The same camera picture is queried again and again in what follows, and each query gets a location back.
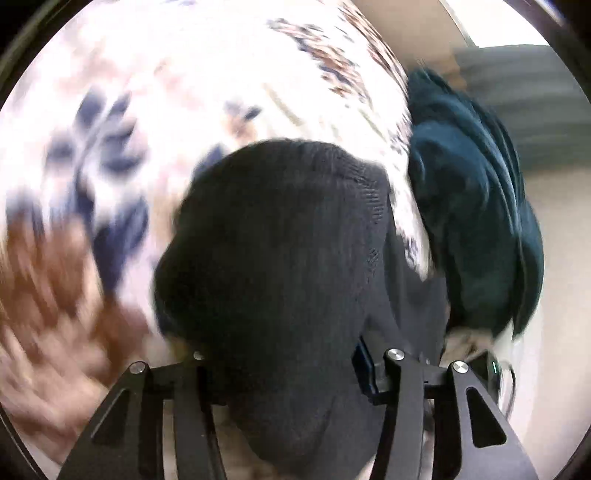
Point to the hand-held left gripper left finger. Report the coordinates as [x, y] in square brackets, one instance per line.
[194, 387]

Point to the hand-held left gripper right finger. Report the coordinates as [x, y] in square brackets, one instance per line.
[364, 369]

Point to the dark grey garment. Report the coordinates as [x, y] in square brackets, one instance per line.
[415, 300]

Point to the black knit garment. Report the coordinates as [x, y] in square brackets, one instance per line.
[277, 258]

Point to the dark teal cloth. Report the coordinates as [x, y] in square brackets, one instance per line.
[471, 207]

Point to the white floral bedsheet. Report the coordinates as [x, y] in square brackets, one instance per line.
[184, 83]

